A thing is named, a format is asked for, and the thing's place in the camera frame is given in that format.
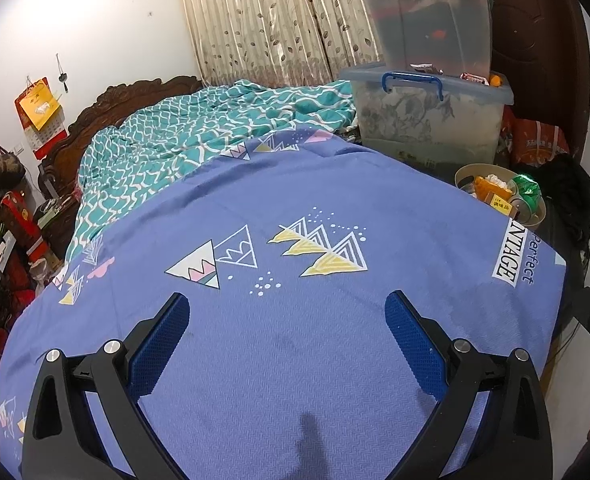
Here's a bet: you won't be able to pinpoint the teal patterned blanket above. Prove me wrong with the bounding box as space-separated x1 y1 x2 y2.
65 79 358 261

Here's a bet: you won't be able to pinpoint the hanging key ornament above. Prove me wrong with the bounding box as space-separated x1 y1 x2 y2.
55 52 70 95

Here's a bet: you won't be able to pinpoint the dark brown padded panel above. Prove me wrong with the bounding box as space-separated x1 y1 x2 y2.
490 0 590 161

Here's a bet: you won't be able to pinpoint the golden round bread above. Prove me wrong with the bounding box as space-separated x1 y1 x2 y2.
474 175 498 202

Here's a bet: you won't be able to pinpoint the dark wooden nightstand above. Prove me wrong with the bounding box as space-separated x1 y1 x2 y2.
32 195 81 241

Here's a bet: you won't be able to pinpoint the orange plastic bag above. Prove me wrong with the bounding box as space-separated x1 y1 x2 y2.
500 110 570 166

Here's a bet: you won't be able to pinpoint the clear storage box teal lid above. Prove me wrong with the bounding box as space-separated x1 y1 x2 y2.
352 0 493 78

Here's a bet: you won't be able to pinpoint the cardboard box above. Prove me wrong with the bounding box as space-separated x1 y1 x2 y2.
489 187 516 211

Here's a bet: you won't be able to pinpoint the beige leaf print curtain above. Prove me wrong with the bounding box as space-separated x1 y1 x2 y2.
172 0 391 88

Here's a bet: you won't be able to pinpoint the red yellow wall calendar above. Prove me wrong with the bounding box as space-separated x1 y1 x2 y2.
15 77 68 161

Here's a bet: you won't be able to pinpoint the pink snack packets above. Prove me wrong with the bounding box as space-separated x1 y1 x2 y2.
409 62 490 83

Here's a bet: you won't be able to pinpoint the black cloth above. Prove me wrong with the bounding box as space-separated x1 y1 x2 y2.
537 152 590 251

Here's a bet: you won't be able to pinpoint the brown handbag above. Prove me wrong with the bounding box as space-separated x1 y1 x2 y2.
0 140 26 188

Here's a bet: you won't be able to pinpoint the carved wooden headboard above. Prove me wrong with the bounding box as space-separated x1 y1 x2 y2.
38 75 203 201

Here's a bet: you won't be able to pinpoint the purple printed bedsheet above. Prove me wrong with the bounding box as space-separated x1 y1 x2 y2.
0 127 568 480

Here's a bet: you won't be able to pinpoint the beige round bin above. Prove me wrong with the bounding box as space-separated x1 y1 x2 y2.
454 162 548 228

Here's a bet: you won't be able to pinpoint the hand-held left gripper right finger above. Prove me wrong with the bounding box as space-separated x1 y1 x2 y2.
384 290 548 480

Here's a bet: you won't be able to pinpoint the clear storage box blue handle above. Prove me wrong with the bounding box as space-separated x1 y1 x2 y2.
339 64 516 163

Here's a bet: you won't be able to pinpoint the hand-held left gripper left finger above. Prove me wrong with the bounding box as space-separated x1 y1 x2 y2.
20 291 191 480

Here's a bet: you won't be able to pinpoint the red gift box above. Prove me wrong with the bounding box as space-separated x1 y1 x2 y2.
0 192 43 261

